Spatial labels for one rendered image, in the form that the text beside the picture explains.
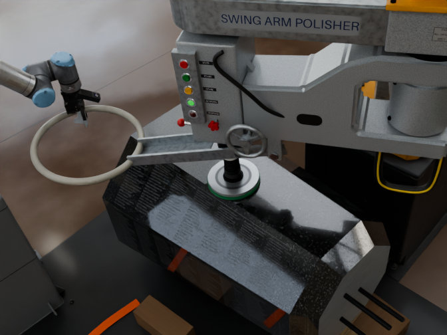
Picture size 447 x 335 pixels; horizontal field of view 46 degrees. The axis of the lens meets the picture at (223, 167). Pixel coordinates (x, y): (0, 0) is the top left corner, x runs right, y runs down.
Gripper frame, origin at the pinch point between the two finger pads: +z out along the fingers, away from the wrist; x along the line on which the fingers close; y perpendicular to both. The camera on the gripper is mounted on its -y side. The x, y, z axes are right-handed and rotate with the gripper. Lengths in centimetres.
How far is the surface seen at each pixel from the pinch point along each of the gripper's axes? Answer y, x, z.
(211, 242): -43, 75, 14
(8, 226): 41, 39, 19
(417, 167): -135, 66, 5
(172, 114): -40.0, 3.7, 3.3
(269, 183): -70, 63, 0
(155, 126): -31.0, 9.8, 3.4
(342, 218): -91, 89, -2
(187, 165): -40, 41, 2
